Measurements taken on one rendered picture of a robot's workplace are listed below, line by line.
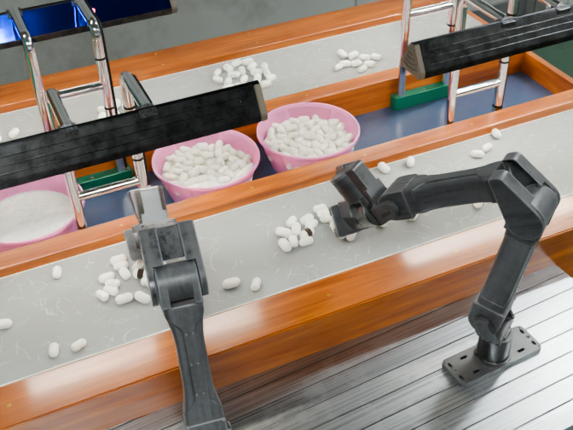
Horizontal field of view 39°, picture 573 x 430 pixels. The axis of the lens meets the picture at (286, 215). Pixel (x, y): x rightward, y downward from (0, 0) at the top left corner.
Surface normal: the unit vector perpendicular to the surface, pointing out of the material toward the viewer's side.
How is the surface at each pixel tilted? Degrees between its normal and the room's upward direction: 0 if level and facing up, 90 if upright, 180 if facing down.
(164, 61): 0
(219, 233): 0
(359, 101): 90
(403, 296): 90
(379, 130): 0
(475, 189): 91
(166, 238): 54
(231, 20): 90
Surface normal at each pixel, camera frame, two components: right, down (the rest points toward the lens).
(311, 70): -0.03, -0.78
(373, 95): 0.42, 0.56
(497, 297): -0.45, 0.42
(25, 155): 0.34, 0.06
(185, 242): 0.11, -0.40
